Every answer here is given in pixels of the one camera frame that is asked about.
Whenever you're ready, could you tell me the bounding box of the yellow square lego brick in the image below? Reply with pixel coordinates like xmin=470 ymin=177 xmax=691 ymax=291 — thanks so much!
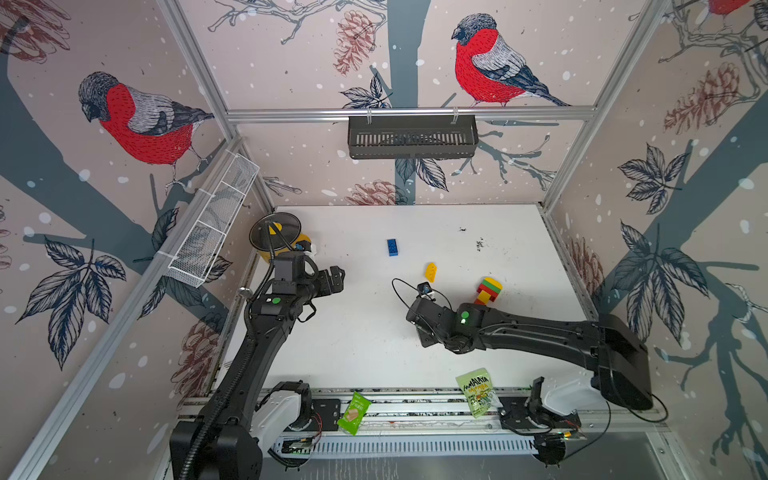
xmin=475 ymin=292 xmax=490 ymax=305

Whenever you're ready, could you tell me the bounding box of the blue lego brick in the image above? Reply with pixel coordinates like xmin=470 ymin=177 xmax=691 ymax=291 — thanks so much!
xmin=387 ymin=239 xmax=398 ymax=257

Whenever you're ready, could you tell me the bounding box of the red long lego brick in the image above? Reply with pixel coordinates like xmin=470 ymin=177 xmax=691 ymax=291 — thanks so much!
xmin=475 ymin=285 xmax=498 ymax=305

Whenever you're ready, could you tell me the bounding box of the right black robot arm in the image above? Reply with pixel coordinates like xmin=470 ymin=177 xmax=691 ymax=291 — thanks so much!
xmin=406 ymin=295 xmax=654 ymax=435

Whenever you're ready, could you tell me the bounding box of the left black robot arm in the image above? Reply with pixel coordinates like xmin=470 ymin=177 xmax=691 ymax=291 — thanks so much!
xmin=170 ymin=251 xmax=345 ymax=479

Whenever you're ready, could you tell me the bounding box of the yellow pot with black lid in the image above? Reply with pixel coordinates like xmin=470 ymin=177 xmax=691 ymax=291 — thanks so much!
xmin=249 ymin=212 xmax=313 ymax=264

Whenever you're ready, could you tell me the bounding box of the large green snack bag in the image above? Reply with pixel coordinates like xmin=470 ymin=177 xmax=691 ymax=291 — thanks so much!
xmin=456 ymin=368 xmax=500 ymax=418

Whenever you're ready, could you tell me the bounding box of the small green snack packet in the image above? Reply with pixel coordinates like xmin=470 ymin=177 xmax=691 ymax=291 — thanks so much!
xmin=337 ymin=392 xmax=372 ymax=436

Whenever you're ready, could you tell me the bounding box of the white wire mesh basket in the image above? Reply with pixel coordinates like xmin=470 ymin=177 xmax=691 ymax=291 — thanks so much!
xmin=165 ymin=150 xmax=259 ymax=288

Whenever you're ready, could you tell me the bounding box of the black hanging wire basket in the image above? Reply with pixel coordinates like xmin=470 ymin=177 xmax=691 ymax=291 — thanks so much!
xmin=347 ymin=115 xmax=479 ymax=160

